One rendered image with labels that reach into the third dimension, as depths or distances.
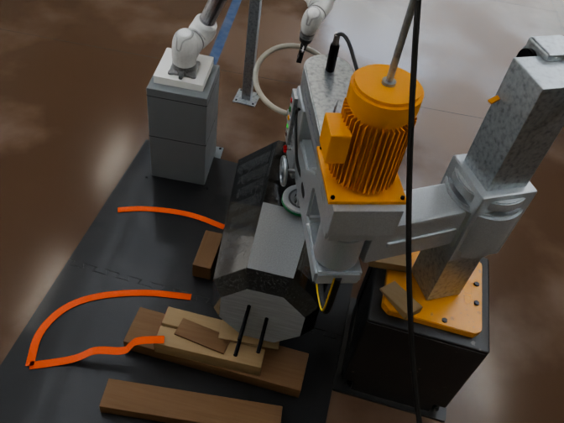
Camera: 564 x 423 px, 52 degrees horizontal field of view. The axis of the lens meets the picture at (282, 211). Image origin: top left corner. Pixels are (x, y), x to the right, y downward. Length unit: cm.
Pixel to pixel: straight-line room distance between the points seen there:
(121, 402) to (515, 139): 230
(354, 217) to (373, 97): 44
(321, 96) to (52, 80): 335
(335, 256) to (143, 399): 147
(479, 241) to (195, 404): 170
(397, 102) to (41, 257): 278
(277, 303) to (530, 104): 148
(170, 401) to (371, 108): 206
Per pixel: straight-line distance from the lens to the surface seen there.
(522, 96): 221
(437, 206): 241
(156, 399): 327
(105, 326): 360
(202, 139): 399
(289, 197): 309
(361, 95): 178
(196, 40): 379
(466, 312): 300
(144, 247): 391
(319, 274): 235
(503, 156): 230
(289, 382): 332
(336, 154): 186
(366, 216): 198
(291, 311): 290
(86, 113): 497
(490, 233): 252
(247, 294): 286
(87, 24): 608
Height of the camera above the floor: 307
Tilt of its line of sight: 47 degrees down
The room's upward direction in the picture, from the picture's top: 10 degrees clockwise
